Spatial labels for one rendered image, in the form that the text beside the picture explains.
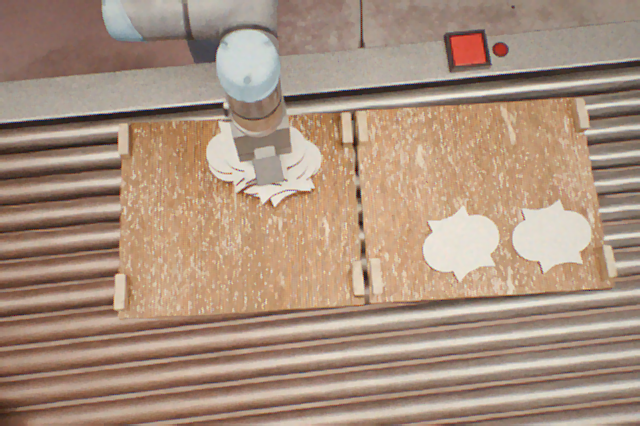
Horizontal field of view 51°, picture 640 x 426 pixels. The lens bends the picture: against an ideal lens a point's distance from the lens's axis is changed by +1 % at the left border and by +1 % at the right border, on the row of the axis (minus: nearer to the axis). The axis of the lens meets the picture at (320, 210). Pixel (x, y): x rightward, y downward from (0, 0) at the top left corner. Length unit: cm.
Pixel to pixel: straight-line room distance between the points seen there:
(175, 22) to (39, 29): 168
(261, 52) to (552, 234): 62
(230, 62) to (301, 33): 157
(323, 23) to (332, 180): 129
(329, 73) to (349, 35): 111
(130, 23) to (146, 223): 40
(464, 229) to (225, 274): 41
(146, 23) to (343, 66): 49
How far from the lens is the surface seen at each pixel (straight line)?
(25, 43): 255
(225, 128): 114
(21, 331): 123
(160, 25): 91
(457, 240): 116
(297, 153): 109
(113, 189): 125
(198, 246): 116
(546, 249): 120
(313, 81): 127
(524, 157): 125
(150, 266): 117
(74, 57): 247
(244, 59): 82
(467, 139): 123
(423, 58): 131
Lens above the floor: 205
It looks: 74 degrees down
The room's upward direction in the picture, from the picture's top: 2 degrees clockwise
